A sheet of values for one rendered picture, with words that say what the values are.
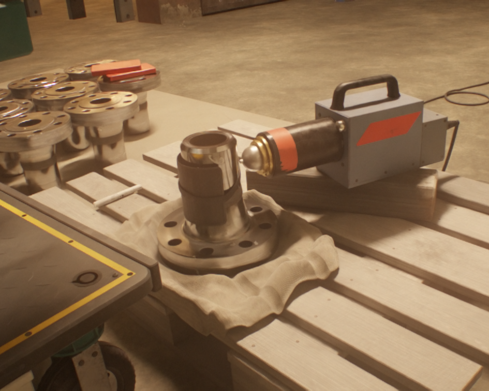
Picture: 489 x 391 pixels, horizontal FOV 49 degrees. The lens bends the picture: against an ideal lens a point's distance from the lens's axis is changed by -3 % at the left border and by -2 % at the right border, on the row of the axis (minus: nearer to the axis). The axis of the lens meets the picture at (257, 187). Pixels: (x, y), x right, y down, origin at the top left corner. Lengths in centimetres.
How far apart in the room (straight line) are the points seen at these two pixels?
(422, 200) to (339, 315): 39
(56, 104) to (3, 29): 151
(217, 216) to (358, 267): 30
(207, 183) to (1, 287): 42
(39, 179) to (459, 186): 128
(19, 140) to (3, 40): 114
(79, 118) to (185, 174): 89
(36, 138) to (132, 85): 58
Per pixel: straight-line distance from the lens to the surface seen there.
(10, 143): 179
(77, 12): 98
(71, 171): 209
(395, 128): 125
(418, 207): 127
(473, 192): 140
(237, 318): 95
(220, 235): 111
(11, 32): 65
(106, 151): 200
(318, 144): 116
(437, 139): 135
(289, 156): 113
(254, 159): 113
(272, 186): 133
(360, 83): 123
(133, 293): 81
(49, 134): 178
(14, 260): 94
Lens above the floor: 77
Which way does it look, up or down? 25 degrees down
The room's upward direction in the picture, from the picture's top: 4 degrees counter-clockwise
